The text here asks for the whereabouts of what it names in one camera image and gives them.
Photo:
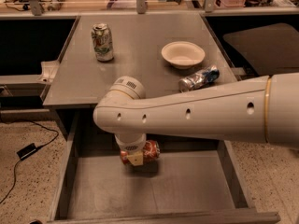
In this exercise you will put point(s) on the green white soda can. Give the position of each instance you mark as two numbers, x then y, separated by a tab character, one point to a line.
102	42

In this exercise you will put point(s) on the white bowl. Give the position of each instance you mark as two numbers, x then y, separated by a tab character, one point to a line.
183	54

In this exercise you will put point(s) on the black power adapter with cable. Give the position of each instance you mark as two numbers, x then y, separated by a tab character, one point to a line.
28	151

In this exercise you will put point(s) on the grey cabinet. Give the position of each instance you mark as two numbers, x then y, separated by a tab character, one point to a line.
138	40

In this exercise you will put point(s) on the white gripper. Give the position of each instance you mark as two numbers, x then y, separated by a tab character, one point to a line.
131	147

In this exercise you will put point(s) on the blue silver crushed can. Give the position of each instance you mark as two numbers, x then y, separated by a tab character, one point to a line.
199	79

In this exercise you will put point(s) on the open grey top drawer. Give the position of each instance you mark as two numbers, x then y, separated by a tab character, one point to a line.
193	182

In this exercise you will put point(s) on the red coke can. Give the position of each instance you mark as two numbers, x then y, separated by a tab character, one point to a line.
151	152

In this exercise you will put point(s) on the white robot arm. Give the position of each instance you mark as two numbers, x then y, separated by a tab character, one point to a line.
263	110

